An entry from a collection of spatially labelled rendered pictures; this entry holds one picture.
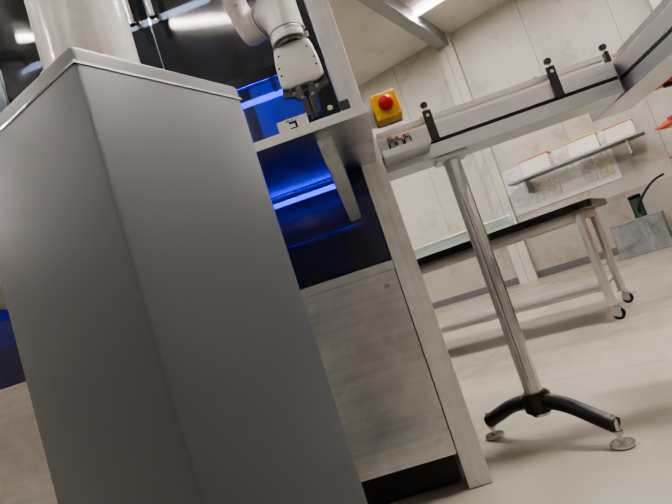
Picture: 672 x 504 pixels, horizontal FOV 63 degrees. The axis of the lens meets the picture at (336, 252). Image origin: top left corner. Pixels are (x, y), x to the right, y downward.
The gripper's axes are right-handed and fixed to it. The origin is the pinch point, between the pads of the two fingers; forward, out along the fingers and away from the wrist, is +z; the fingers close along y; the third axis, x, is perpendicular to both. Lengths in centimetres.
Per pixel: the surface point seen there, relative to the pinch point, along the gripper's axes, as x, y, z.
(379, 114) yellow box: -22.4, -15.4, -0.4
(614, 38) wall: -742, -443, -218
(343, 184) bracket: -4.6, -1.1, 18.1
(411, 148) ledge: -23.0, -20.4, 11.0
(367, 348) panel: -23, 7, 57
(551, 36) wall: -778, -371, -268
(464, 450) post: -23, -8, 88
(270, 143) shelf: 17.0, 9.1, 10.3
